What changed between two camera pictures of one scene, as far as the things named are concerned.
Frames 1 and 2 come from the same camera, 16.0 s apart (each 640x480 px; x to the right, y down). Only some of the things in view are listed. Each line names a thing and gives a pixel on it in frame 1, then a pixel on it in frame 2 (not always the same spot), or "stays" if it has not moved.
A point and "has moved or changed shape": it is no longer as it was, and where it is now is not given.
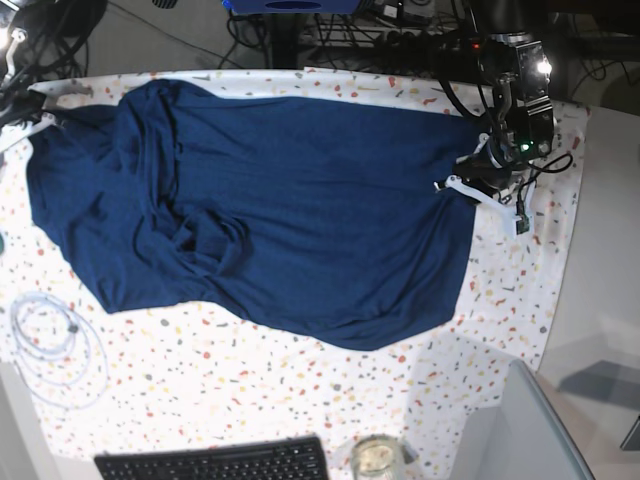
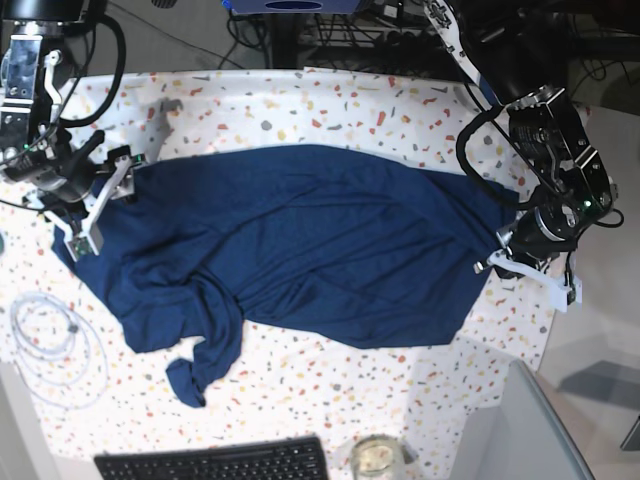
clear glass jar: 377,457 stays
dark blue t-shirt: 332,220 has moved or changed shape
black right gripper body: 504,154 -> 545,231
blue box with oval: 292,5 stays
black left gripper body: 23,104 -> 61,170
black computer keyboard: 290,459 stays
